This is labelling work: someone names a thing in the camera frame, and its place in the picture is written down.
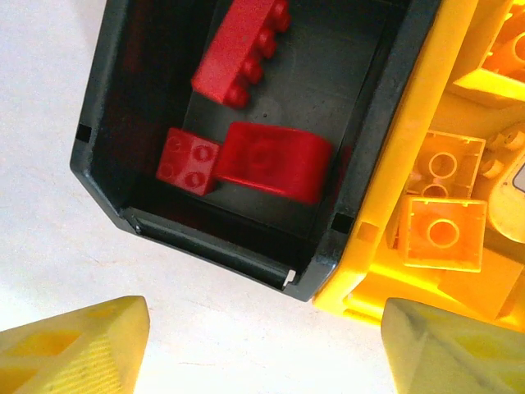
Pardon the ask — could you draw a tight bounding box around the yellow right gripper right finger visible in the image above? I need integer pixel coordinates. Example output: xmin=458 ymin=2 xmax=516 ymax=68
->
xmin=381 ymin=298 xmax=525 ymax=394

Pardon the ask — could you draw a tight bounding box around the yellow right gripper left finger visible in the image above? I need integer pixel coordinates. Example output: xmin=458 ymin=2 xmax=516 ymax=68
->
xmin=0 ymin=295 xmax=149 ymax=394

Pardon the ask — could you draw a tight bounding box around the small clear orange lego brick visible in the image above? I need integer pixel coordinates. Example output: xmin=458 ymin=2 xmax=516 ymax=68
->
xmin=397 ymin=196 xmax=489 ymax=272

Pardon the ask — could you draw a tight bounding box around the cream yellow toy piece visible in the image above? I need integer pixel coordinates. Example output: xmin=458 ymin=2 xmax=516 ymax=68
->
xmin=487 ymin=122 xmax=525 ymax=243

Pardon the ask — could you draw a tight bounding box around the yellow lego brick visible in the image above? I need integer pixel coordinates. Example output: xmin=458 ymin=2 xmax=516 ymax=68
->
xmin=408 ymin=131 xmax=487 ymax=202

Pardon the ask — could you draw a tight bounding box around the small clear red lego brick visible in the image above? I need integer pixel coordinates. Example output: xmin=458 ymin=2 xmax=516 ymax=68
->
xmin=155 ymin=126 xmax=221 ymax=196

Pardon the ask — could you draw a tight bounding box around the red curved lego piece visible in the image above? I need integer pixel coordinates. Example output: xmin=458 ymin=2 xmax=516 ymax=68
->
xmin=211 ymin=121 xmax=333 ymax=205

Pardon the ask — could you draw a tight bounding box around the yellow lego piece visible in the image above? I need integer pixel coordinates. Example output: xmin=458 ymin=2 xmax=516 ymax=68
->
xmin=453 ymin=0 xmax=525 ymax=108

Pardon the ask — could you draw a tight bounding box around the long red lego brick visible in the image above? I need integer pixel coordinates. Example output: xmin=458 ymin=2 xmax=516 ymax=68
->
xmin=190 ymin=0 xmax=292 ymax=110

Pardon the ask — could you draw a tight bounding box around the black plastic bin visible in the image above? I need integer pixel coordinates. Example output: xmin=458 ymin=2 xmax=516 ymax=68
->
xmin=69 ymin=0 xmax=446 ymax=303

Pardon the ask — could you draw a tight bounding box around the yellow plastic bin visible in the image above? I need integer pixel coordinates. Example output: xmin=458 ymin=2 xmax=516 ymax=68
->
xmin=312 ymin=0 xmax=525 ymax=333

